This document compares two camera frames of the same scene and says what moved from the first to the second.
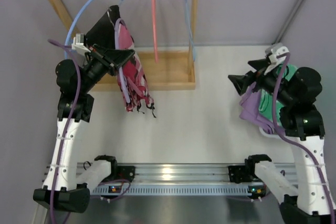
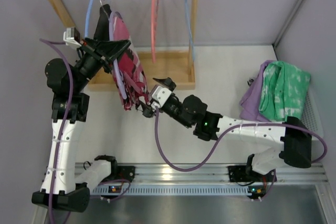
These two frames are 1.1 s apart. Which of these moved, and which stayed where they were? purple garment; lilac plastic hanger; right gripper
Moved: right gripper; lilac plastic hanger
Stayed: purple garment
